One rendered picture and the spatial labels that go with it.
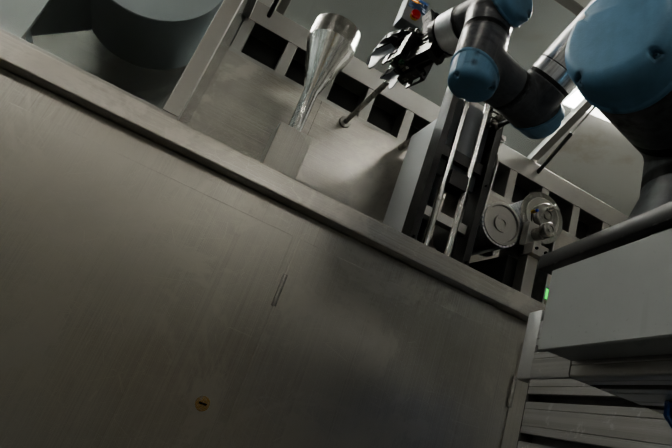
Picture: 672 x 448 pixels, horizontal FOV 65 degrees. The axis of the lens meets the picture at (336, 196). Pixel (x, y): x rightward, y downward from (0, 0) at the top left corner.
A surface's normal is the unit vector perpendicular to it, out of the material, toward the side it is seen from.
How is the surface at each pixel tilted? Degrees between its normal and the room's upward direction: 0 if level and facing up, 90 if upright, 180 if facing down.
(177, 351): 90
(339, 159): 90
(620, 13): 97
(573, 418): 90
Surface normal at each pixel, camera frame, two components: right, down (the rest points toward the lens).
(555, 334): -0.93, -0.37
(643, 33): -0.80, -0.36
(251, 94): 0.38, -0.25
